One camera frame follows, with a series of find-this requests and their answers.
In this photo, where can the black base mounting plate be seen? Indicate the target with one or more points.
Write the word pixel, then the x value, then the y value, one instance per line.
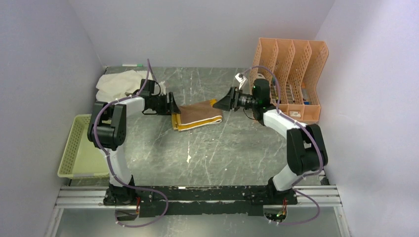
pixel 175 200

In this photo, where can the white green marker pen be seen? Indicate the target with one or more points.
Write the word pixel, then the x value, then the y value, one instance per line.
pixel 132 65

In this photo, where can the white crumpled towel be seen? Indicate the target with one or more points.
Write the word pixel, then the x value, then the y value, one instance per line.
pixel 115 86

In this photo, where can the aluminium frame rails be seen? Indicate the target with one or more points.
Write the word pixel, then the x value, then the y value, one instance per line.
pixel 207 183

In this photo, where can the small white box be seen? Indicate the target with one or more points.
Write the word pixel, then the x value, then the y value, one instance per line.
pixel 295 114

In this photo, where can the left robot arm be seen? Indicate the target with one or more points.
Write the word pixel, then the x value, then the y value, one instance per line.
pixel 108 128

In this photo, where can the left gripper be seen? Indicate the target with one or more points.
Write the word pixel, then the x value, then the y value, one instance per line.
pixel 169 108

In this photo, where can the yellow brown bear towel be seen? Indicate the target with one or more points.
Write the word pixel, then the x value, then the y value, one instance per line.
pixel 196 115

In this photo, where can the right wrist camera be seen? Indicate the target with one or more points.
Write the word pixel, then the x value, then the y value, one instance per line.
pixel 241 79

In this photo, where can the green plastic basket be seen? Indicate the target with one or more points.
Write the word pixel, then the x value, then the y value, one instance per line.
pixel 81 159

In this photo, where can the orange file organizer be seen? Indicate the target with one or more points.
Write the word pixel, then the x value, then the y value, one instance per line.
pixel 293 68

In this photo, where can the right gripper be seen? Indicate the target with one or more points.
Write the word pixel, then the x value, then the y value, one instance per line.
pixel 230 101

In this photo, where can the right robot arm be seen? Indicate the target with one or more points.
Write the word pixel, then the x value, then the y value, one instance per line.
pixel 306 152

